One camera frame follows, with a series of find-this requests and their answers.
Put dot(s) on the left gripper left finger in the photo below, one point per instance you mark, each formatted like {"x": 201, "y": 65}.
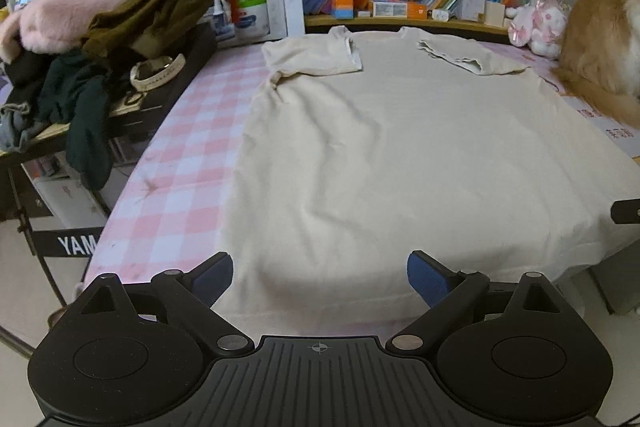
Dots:
{"x": 188, "y": 300}

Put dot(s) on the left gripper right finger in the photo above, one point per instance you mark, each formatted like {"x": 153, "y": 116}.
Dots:
{"x": 451, "y": 298}

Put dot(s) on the cream t-shirt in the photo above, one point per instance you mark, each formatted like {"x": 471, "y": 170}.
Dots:
{"x": 362, "y": 148}

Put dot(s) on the pink checkered tablecloth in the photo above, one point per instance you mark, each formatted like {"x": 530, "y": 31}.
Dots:
{"x": 175, "y": 166}

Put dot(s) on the orange fluffy cat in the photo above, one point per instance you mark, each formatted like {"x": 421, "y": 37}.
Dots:
{"x": 599, "y": 57}

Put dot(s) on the pink white plush bunny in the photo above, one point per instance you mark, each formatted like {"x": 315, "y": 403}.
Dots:
{"x": 539, "y": 25}

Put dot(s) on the cream webbing belt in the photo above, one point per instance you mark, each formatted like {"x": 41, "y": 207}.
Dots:
{"x": 152, "y": 74}

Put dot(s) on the dark green garment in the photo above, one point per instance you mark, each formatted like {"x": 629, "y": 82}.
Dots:
{"x": 79, "y": 92}

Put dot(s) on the small cream cube box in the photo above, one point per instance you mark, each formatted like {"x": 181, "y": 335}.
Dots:
{"x": 494, "y": 14}

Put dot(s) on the grey garment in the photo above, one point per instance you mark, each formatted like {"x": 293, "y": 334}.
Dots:
{"x": 18, "y": 127}

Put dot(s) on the white label card box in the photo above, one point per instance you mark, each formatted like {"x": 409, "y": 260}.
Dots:
{"x": 470, "y": 10}

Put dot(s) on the white charger plug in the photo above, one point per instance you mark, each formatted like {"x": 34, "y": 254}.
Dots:
{"x": 440, "y": 15}

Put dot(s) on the olive brown garment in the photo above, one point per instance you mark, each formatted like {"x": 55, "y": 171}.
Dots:
{"x": 146, "y": 27}

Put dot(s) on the white pen holder tub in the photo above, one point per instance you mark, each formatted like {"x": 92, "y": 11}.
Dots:
{"x": 253, "y": 19}

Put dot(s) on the flat white orange box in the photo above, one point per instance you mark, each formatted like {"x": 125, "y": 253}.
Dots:
{"x": 399, "y": 9}

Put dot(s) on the pink fluffy garment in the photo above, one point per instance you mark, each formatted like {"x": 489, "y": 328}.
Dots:
{"x": 49, "y": 26}

